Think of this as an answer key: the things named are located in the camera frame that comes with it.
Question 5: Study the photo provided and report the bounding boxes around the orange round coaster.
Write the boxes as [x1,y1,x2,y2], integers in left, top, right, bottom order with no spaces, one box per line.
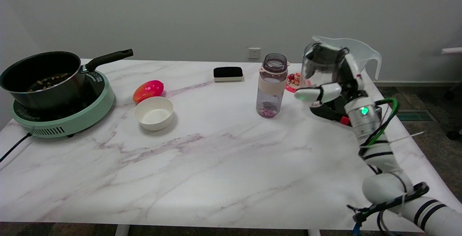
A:
[285,73,311,93]

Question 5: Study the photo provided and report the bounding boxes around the clear plastic measuring cup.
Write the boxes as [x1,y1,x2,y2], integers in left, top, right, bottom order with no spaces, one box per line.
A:
[301,42,350,88]

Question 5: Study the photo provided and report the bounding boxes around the black saucepan with handle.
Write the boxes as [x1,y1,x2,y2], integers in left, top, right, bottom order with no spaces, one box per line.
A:
[0,49,134,111]

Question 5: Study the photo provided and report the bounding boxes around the white round bowl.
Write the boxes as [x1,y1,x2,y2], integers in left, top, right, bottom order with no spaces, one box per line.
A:
[134,96,174,131]

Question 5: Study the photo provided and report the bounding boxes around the brown food bits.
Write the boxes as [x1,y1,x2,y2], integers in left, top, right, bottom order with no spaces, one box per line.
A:
[28,72,71,92]

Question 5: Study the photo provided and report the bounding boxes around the mint green induction cooker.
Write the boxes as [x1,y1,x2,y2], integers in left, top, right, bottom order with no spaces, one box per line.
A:
[11,69,116,138]

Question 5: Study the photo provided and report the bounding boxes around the white wrist pod green light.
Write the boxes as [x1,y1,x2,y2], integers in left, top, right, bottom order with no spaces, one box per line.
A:
[294,83,342,104]

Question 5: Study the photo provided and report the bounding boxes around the black device with red label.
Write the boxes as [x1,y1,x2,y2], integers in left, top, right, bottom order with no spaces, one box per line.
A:
[310,95,382,126]

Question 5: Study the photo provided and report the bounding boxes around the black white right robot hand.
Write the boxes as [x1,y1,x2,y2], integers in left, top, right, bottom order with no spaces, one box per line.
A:
[305,43,369,112]

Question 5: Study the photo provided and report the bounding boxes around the black whiteboard eraser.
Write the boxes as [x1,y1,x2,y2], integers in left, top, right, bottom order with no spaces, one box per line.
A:
[213,66,244,82]

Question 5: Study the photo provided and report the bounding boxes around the white zip tie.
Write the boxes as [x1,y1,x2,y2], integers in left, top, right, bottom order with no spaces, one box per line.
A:
[388,131,425,145]

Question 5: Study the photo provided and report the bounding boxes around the black power cord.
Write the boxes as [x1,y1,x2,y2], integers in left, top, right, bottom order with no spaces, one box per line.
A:
[0,132,32,163]

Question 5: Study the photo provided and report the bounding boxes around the metal floor vent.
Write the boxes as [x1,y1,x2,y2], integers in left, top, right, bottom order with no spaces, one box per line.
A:
[396,109,438,122]

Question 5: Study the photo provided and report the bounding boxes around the red orange mango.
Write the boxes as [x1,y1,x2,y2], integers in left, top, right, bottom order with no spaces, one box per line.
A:
[133,80,165,104]

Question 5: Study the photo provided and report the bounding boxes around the large translucent measuring jug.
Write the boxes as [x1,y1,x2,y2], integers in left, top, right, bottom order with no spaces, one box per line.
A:
[312,35,382,85]

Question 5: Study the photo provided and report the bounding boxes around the black sleeved cable bundle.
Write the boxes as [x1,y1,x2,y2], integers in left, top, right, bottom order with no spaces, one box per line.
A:
[346,182,430,236]

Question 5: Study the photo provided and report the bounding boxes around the green black cable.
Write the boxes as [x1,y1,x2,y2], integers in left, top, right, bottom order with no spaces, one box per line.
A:
[359,98,400,146]

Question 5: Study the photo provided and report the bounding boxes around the pink white candy pieces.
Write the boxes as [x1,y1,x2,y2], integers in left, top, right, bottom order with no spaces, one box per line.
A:
[258,102,279,117]

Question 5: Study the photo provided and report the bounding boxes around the clear purple water bottle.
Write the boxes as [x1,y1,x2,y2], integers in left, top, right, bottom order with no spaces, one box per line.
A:
[256,53,290,117]

